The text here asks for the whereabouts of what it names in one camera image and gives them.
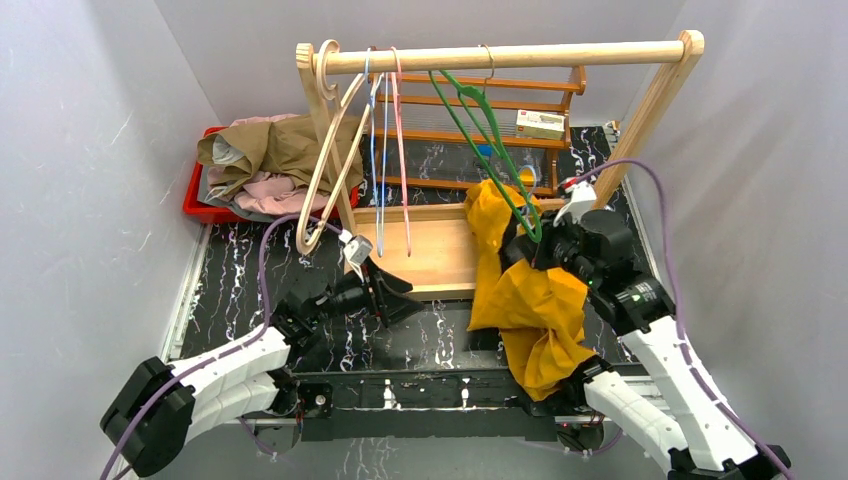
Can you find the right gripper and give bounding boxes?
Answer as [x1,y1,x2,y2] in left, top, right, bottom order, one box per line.
[511,208,601,288]

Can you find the orange wooden shelf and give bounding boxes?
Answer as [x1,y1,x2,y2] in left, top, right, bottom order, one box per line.
[370,66,587,197]

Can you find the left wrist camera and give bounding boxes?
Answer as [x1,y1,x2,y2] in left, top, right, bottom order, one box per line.
[339,230,373,281]

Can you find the purple cable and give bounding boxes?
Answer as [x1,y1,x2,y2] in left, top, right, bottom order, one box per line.
[569,158,796,480]
[99,215,352,480]

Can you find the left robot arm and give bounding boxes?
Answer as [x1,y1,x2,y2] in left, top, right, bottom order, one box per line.
[99,259,424,477]

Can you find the red plastic bin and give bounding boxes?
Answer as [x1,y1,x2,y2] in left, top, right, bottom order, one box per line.
[182,126,363,224]

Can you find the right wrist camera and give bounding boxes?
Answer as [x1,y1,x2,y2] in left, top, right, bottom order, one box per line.
[553,177,597,227]

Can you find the light blue hanger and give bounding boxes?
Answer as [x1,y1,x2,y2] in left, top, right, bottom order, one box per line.
[518,164,540,220]

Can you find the brown skirt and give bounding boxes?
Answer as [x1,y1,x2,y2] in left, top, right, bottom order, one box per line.
[195,113,366,200]

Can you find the wooden clothes rack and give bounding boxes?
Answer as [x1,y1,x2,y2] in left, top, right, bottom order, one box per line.
[328,30,705,301]

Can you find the pink skirt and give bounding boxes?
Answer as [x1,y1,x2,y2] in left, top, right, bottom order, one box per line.
[226,114,308,217]

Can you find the yellow skirt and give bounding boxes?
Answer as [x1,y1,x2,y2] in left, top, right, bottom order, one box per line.
[464,179,596,401]

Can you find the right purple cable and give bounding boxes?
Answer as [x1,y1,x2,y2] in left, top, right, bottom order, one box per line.
[569,158,796,480]

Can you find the green hanger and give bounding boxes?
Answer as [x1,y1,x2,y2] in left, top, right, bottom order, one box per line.
[427,69,543,244]

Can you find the beige wooden hanger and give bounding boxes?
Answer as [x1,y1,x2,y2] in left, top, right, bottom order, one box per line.
[295,39,372,255]

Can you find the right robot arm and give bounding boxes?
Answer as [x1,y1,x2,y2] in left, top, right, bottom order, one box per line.
[504,210,791,479]

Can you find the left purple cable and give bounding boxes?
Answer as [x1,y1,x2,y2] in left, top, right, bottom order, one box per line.
[99,215,352,480]

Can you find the pink hanger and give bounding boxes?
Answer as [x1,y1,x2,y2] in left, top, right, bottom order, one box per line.
[390,46,412,257]

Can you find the blue wire hanger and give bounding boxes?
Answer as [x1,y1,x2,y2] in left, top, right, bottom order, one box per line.
[362,46,391,258]

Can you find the white red box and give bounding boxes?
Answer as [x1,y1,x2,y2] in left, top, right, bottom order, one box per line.
[515,110,567,141]

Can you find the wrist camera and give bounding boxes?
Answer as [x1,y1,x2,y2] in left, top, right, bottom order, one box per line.
[339,230,373,281]
[553,177,597,227]

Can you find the grey pleated skirt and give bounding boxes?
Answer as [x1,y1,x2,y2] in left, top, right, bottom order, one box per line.
[196,166,273,223]

